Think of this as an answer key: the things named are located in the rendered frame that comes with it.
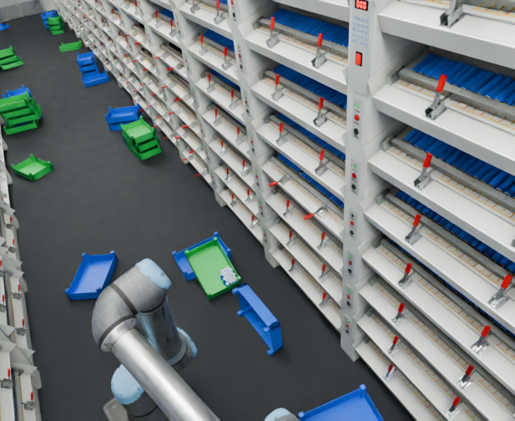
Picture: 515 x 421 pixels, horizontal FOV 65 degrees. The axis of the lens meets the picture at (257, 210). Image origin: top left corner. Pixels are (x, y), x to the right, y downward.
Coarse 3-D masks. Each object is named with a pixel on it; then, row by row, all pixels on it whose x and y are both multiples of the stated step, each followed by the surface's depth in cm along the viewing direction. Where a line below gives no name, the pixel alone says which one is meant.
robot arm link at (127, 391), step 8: (120, 368) 158; (120, 376) 155; (128, 376) 155; (112, 384) 155; (120, 384) 153; (128, 384) 153; (136, 384) 152; (120, 392) 151; (128, 392) 150; (136, 392) 150; (144, 392) 153; (120, 400) 152; (128, 400) 151; (136, 400) 152; (144, 400) 155; (152, 400) 159; (128, 408) 156; (136, 408) 156; (144, 408) 158; (152, 408) 161
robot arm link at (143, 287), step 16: (128, 272) 118; (144, 272) 117; (160, 272) 118; (128, 288) 114; (144, 288) 115; (160, 288) 119; (128, 304) 113; (144, 304) 117; (160, 304) 124; (144, 320) 128; (160, 320) 131; (160, 336) 139; (176, 336) 150; (160, 352) 150; (176, 352) 156; (192, 352) 166; (176, 368) 162
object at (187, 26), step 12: (180, 24) 208; (192, 24) 210; (192, 60) 220; (192, 72) 223; (192, 84) 231; (192, 96) 241; (204, 96) 235; (204, 120) 243; (204, 132) 247; (204, 144) 258; (216, 156) 260; (216, 180) 270; (216, 192) 280
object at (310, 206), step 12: (264, 156) 188; (276, 156) 189; (264, 168) 189; (276, 168) 185; (288, 168) 182; (276, 180) 180; (288, 192) 174; (300, 192) 170; (300, 204) 169; (312, 204) 164; (324, 216) 158; (336, 228) 152
